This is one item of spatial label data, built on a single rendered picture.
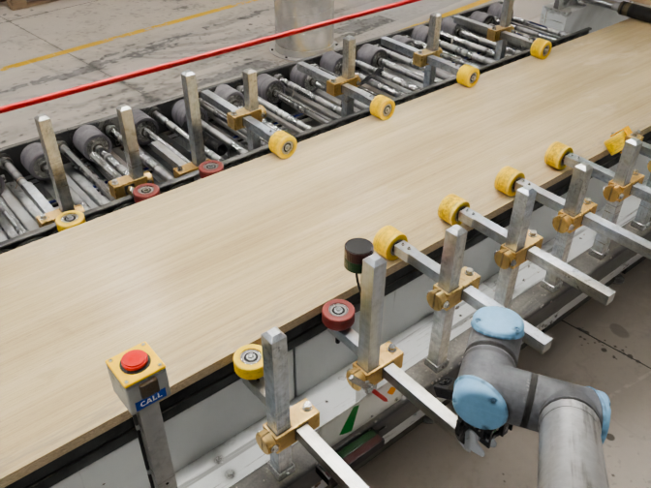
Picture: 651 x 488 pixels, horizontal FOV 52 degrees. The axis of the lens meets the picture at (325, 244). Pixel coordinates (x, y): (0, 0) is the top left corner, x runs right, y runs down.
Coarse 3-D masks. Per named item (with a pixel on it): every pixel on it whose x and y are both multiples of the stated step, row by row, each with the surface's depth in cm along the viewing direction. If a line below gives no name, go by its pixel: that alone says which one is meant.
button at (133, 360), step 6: (126, 354) 103; (132, 354) 103; (138, 354) 103; (144, 354) 103; (126, 360) 102; (132, 360) 102; (138, 360) 102; (144, 360) 102; (126, 366) 101; (132, 366) 101; (138, 366) 101
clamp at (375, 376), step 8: (384, 344) 155; (384, 352) 153; (392, 352) 153; (400, 352) 153; (384, 360) 151; (392, 360) 151; (400, 360) 154; (360, 368) 149; (376, 368) 149; (360, 376) 148; (368, 376) 148; (376, 376) 150; (352, 384) 150
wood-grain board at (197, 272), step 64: (512, 64) 285; (576, 64) 286; (640, 64) 286; (384, 128) 237; (448, 128) 237; (512, 128) 237; (576, 128) 238; (640, 128) 238; (192, 192) 202; (256, 192) 202; (320, 192) 202; (384, 192) 203; (448, 192) 203; (0, 256) 176; (64, 256) 176; (128, 256) 176; (192, 256) 177; (256, 256) 177; (320, 256) 177; (0, 320) 156; (64, 320) 156; (128, 320) 156; (192, 320) 157; (256, 320) 157; (0, 384) 141; (64, 384) 141; (0, 448) 128; (64, 448) 129
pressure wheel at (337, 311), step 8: (328, 304) 161; (336, 304) 161; (344, 304) 161; (352, 304) 161; (328, 312) 158; (336, 312) 159; (344, 312) 159; (352, 312) 158; (328, 320) 157; (336, 320) 156; (344, 320) 156; (352, 320) 158; (336, 328) 158; (344, 328) 158
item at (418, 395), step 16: (336, 336) 162; (352, 336) 158; (384, 368) 150; (400, 384) 147; (416, 384) 146; (416, 400) 144; (432, 400) 143; (432, 416) 142; (448, 416) 140; (448, 432) 139
